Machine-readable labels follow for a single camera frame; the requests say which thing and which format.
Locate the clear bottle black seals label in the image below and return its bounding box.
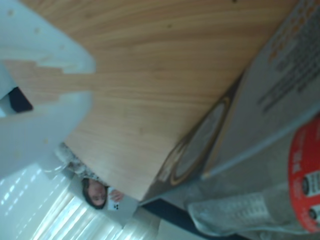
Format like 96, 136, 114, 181
187, 123, 320, 240

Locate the grey cardboard box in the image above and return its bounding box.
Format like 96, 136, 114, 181
139, 0, 320, 240

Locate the person's hand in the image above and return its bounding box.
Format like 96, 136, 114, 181
110, 190, 125, 202

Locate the speckled grey cloth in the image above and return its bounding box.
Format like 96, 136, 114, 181
53, 142, 111, 187

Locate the person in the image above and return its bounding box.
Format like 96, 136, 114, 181
81, 177, 140, 227

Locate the white curtain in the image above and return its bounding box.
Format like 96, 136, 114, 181
0, 163, 161, 240

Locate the white phone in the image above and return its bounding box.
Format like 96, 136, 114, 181
106, 186, 139, 222

